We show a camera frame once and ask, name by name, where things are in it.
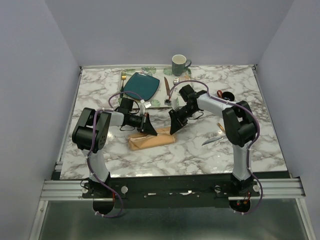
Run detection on red brown small cup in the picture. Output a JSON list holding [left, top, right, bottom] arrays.
[[216, 90, 235, 102]]

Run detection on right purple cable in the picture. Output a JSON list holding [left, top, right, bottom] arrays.
[[164, 80, 266, 216]]

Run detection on silver table knife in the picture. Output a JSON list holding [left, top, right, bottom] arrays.
[[202, 136, 224, 146]]

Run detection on aluminium frame rail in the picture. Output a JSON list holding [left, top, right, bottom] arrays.
[[40, 178, 306, 201]]

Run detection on teal square plate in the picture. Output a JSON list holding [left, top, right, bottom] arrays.
[[123, 72, 160, 101]]

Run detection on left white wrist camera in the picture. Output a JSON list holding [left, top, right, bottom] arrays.
[[139, 99, 152, 115]]

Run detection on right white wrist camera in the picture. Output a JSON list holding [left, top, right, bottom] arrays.
[[164, 98, 179, 110]]

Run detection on grey green mug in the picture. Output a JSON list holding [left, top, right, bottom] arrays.
[[171, 54, 192, 76]]

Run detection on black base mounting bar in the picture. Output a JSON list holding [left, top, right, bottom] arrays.
[[82, 173, 260, 209]]

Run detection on leaf pattern serving tray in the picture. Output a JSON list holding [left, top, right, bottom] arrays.
[[118, 66, 192, 109]]

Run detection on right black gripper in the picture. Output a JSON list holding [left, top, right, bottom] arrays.
[[168, 105, 198, 135]]

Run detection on purple cable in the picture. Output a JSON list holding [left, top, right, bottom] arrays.
[[86, 91, 146, 218], [164, 80, 266, 216]]

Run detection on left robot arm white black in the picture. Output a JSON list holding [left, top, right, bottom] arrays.
[[72, 98, 157, 198]]

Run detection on gold fork green handle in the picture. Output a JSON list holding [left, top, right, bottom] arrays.
[[120, 71, 127, 92]]

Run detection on brown handled knife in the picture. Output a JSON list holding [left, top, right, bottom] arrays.
[[164, 77, 170, 96]]

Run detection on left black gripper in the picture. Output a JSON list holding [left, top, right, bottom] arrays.
[[128, 112, 158, 136]]

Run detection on orange cloth napkin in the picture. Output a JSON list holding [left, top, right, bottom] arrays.
[[127, 127, 177, 151]]

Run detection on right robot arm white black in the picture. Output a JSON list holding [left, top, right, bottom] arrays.
[[169, 84, 260, 196]]

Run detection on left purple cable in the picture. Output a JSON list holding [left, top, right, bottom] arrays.
[[86, 91, 146, 218]]

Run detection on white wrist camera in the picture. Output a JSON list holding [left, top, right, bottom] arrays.
[[164, 98, 179, 110], [139, 99, 152, 115]]

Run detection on gold spoon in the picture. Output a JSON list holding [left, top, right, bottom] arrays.
[[217, 122, 225, 132]]

